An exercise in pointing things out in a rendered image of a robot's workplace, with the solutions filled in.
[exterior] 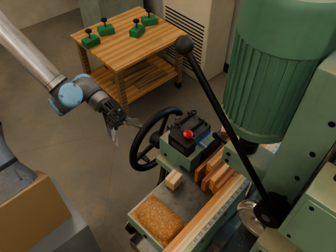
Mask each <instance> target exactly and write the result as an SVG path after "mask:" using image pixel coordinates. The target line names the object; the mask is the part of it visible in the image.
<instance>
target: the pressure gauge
mask: <svg viewBox="0 0 336 252"><path fill-rule="evenodd" d="M124 229H125V230H126V231H127V232H128V233H129V234H130V235H132V234H134V233H135V234H139V232H138V231H137V230H136V229H135V228H134V227H133V226H132V225H131V224H130V223H129V221H128V222H127V223H126V225H125V227H124Z"/></svg>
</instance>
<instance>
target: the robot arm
mask: <svg viewBox="0 0 336 252"><path fill-rule="evenodd" d="M0 44H1V45H2V46H3V47H4V48H5V49H6V50H7V51H8V52H9V53H10V54H11V55H12V56H13V57H14V58H15V59H16V60H17V61H18V62H19V63H20V64H21V65H22V66H23V67H24V68H25V69H26V70H27V71H28V72H29V73H30V74H31V75H32V76H33V77H34V78H35V79H36V80H37V81H38V82H39V83H40V84H41V85H42V86H43V87H44V88H45V89H46V90H47V91H48V93H49V94H50V95H51V97H50V98H49V99H48V103H49V104H50V106H51V107H52V109H53V110H54V111H55V112H56V114H57V115H58V116H60V117H61V116H63V115H65V114H66V113H68V112H69V111H71V110H72V109H74V108H75V107H77V106H78V105H80V104H81V103H83V102H84V101H86V102H87V103H88V105H89V106H90V107H91V108H92V109H93V110H94V111H95V112H97V111H98V112H99V113H102V114H103V118H104V121H105V124H106V127H107V133H108V135H109V137H110V138H111V140H112V142H113V143H114V145H115V146H116V147H117V148H118V149H119V148H120V146H119V143H118V138H117V134H118V133H117V131H116V130H117V129H118V127H119V126H120V125H122V126H123V124H124V123H123V122H124V121H125V122H126V124H127V125H128V126H134V127H135V128H139V129H141V127H142V126H143V125H142V124H140V123H139V119H138V118H136V117H135V118H131V117H129V116H128V115H127V113H126V111H125V110H124V109H123V108H122V107H121V106H120V105H119V106H117V107H116V106H113V105H112V104H111V101H110V97H109V96H108V94H107V93H105V92H104V91H103V90H102V89H101V88H100V87H99V86H98V84H97V83H96V82H95V81H94V80H93V79H92V78H91V77H90V76H89V75H88V74H85V73H83V74H79V75H77V76H76V77H75V78H73V80H72V81H70V80H69V79H68V78H67V77H66V76H64V75H63V74H62V73H61V72H60V71H59V70H58V69H57V68H56V67H55V66H54V65H53V64H52V63H51V62H50V61H49V60H48V59H47V57H46V56H45V55H44V54H43V53H42V52H41V51H40V50H39V49H38V48H37V47H36V46H35V45H34V44H33V43H32V42H31V41H30V40H29V39H28V38H27V37H26V36H25V35H24V34H23V33H22V32H21V31H20V30H19V28H18V27H17V26H16V25H15V24H14V23H13V22H12V21H11V20H10V19H9V18H8V17H7V16H6V15H5V14H4V13H3V12H2V11H1V10H0ZM37 178H38V176H37V174H36V173H35V172H34V171H33V170H31V169H30V168H28V167H27V166H25V165H24V164H22V163H20V162H19V160H18V159H17V158H16V156H15V155H14V153H13V152H12V151H11V149H10V148H9V147H8V145H7V144H6V142H5V137H4V132H3V127H2V122H1V121H0V205H1V204H2V203H4V202H6V201H7V200H9V199H10V198H12V197H13V196H15V195H16V194H18V193H19V192H21V191H22V190H23V189H25V188H26V187H27V186H29V185H30V184H31V183H32V182H34V181H35V180H36V179H37Z"/></svg>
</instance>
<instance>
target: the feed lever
mask: <svg viewBox="0 0 336 252"><path fill-rule="evenodd" d="M174 49H175V51H176V52H177V53H178V54H180V55H182V56H185V57H186V59H187V60H188V62H189V64H190V66H191V68H192V70H193V72H194V74H195V75H196V77H197V79H198V81H199V83H200V85H201V87H202V88H203V90H204V92H205V94H206V96H207V98H208V100H209V101H210V103H211V105H212V107H213V109H214V111H215V113H216V114H217V116H218V118H219V120H220V122H221V124H222V126H223V127H224V129H225V131H226V133H227V135H228V137H229V139H230V140H231V142H232V144H233V146H234V148H235V150H236V152H237V153H238V155H239V157H240V159H241V161H242V163H243V165H244V166H245V168H246V170H247V172H248V174H249V176H250V178H251V179H252V181H253V183H254V185H255V187H256V189H257V191H258V193H259V194H260V196H261V199H260V200H259V201H258V203H257V204H256V205H255V206H254V208H253V212H254V215H255V217H256V218H257V219H258V220H259V221H260V222H261V223H262V224H263V225H265V226H267V227H269V228H272V229H277V228H279V227H280V226H281V224H282V223H283V222H284V220H285V218H286V217H287V216H288V214H289V213H290V211H291V207H290V204H289V203H288V201H287V200H286V199H285V198H284V197H283V196H281V195H280V194H278V193H276V192H272V191H268V192H266V190H265V189H264V187H263V185H262V183H261V181H260V179H259V177H258V175H257V173H256V172H255V170H254V168H253V166H252V164H251V162H250V160H249V158H248V156H247V155H246V153H245V151H244V149H243V147H242V145H241V143H240V141H239V139H238V138H237V136H236V134H235V132H234V130H233V128H232V126H231V124H230V122H229V121H228V119H227V117H226V115H225V113H224V111H223V109H222V107H221V105H220V104H219V102H218V100H217V98H216V96H215V94H214V92H213V90H212V88H211V87H210V85H209V83H208V81H207V79H206V77H205V75H204V73H203V71H202V70H201V68H200V66H199V64H198V62H197V60H196V58H195V56H194V54H193V53H192V51H193V49H194V42H193V40H192V38H191V37H189V36H188V35H181V36H179V37H178V38H177V39H176V40H175V42H174Z"/></svg>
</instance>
